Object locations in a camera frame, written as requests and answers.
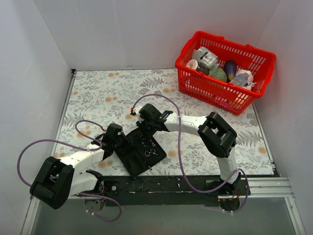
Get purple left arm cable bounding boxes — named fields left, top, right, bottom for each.
left=17, top=119, right=123, bottom=223

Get red plastic shopping basket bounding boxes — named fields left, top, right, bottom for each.
left=175, top=31, right=276, bottom=115

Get clear plastic bottle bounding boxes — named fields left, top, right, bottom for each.
left=230, top=72, right=249, bottom=87

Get aluminium frame rail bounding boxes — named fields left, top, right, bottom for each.
left=22, top=177, right=305, bottom=235

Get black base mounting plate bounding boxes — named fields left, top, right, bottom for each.
left=103, top=176, right=250, bottom=207

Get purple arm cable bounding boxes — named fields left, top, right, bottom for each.
left=130, top=94, right=251, bottom=216
left=17, top=119, right=123, bottom=223

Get silver thinning scissors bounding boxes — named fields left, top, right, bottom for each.
left=144, top=148, right=158, bottom=157

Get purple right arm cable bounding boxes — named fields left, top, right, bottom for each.
left=130, top=94, right=251, bottom=216

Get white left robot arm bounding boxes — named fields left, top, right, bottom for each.
left=30, top=123, right=125, bottom=209

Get white round toy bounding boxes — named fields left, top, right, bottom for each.
left=236, top=69, right=257, bottom=91

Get green textured ball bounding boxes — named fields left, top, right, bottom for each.
left=209, top=68, right=227, bottom=82

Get white pink cup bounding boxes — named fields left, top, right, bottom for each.
left=185, top=59, right=199, bottom=70

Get floral patterned table mat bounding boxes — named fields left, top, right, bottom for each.
left=54, top=69, right=274, bottom=176

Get grey foil snack pouch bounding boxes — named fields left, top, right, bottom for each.
left=192, top=47, right=220, bottom=69

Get purple toy eggplant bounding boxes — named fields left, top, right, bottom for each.
left=223, top=60, right=237, bottom=82

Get black zippered tool case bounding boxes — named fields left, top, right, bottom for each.
left=118, top=128, right=167, bottom=176

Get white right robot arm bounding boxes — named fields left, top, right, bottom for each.
left=131, top=103, right=241, bottom=195

